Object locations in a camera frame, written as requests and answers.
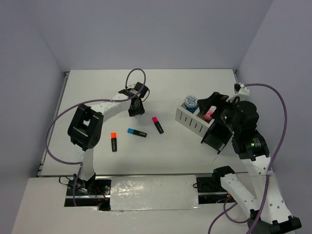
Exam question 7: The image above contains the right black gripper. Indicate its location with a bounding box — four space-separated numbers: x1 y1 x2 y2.
196 90 241 133

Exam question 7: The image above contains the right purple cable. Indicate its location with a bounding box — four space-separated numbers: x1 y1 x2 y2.
208 83 288 234

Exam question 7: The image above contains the orange cap black highlighter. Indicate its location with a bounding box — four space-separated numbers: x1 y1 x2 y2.
111 132 117 152

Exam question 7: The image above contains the white slotted organizer box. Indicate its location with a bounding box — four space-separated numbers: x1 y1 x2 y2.
175 105 214 138

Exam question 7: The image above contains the blue splash-label round jar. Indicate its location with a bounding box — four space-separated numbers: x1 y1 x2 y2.
184 95 198 113

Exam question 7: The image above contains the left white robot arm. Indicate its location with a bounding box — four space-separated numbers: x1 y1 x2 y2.
68 82 150 195

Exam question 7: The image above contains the purple cable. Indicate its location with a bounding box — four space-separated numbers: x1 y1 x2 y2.
208 83 288 234
45 68 147 208

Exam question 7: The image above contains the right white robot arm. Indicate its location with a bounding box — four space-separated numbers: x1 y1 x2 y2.
198 92 302 234

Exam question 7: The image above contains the blue cap black highlighter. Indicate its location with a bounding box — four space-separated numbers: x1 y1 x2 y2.
127 128 147 137

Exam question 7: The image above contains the silver foil-covered panel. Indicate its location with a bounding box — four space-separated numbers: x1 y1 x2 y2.
110 175 199 211

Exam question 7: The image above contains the pink cap black highlighter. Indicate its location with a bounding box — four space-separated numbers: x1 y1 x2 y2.
152 117 164 134

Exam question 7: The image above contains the pink cap crayon tube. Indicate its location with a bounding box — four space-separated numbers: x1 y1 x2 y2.
203 110 213 122

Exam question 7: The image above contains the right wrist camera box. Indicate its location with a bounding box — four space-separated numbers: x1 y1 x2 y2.
234 83 250 100

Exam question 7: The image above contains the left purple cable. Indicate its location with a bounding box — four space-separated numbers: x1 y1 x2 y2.
45 68 147 208

